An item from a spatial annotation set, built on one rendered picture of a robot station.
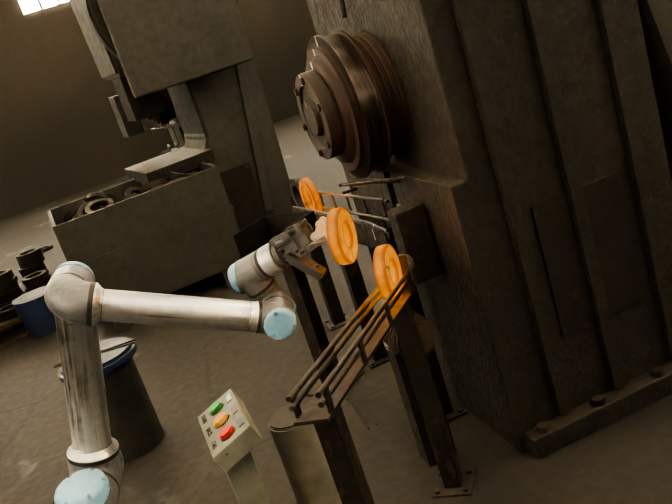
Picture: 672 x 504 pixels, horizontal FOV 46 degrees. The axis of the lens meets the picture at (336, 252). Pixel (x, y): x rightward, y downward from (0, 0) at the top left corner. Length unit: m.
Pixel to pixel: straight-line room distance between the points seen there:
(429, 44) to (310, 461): 1.11
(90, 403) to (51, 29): 10.34
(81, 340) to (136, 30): 2.98
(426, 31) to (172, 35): 3.08
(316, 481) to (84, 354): 0.76
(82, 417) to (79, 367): 0.16
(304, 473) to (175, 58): 3.46
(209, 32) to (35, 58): 7.50
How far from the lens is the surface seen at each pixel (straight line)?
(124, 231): 4.84
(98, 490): 2.35
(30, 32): 12.47
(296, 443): 1.99
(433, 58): 2.17
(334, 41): 2.47
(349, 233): 2.20
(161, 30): 5.06
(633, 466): 2.43
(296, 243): 2.19
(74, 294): 2.16
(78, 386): 2.39
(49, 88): 12.44
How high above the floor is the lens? 1.42
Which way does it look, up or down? 17 degrees down
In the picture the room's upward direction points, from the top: 18 degrees counter-clockwise
